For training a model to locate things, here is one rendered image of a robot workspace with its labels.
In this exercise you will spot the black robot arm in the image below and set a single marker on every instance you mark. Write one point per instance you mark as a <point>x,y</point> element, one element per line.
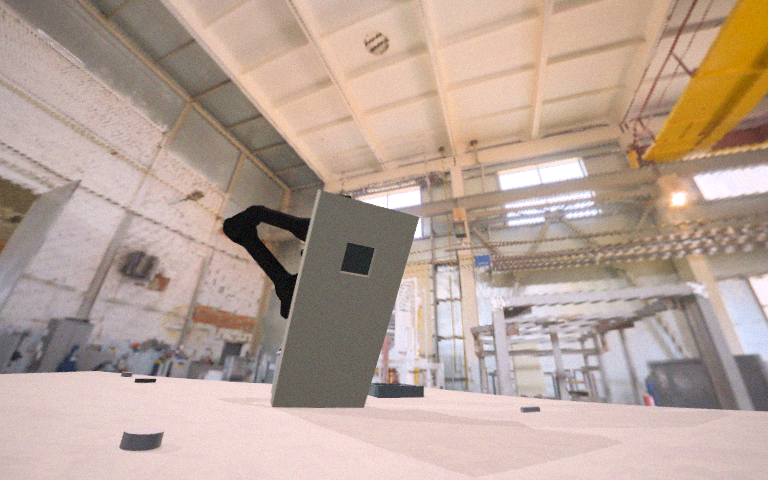
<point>241,229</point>

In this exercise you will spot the grey panel with square hole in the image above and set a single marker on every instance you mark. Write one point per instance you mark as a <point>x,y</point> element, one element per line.
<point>348,281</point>

